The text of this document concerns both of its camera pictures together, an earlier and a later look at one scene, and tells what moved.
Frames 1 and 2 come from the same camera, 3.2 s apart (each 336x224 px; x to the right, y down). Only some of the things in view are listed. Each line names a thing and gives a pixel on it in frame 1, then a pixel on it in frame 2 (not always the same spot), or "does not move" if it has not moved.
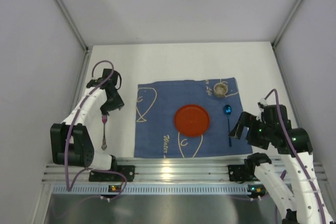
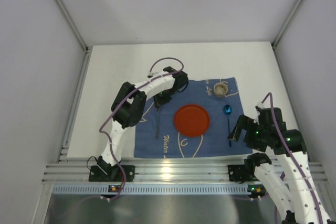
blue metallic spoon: [228, 110] does not move
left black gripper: [111, 106] → [158, 100]
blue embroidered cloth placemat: [155, 134] does not move
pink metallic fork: [104, 146] → [157, 132]
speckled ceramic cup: [220, 89] does not move
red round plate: [192, 120] does not move
